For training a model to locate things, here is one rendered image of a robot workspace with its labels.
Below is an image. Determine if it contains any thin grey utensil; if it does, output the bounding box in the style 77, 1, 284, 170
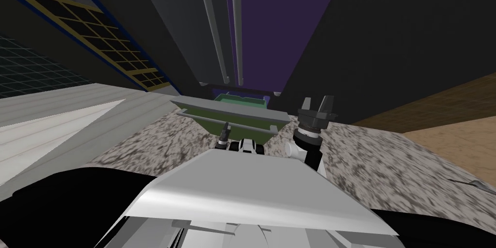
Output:
448, 177, 496, 195

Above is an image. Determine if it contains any dark tall cupboard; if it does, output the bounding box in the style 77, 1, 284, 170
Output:
131, 0, 248, 88

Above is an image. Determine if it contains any window with yellow grid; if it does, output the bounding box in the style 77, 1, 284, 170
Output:
0, 0, 183, 96

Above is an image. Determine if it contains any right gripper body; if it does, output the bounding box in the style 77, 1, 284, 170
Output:
296, 108, 338, 130

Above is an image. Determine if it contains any green drawer with grey front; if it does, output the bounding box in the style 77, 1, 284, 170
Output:
169, 92, 292, 147

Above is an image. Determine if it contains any long grey bar handle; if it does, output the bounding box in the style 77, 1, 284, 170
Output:
195, 0, 230, 85
230, 0, 245, 87

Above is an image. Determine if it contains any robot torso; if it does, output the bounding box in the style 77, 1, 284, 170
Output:
94, 138, 400, 248

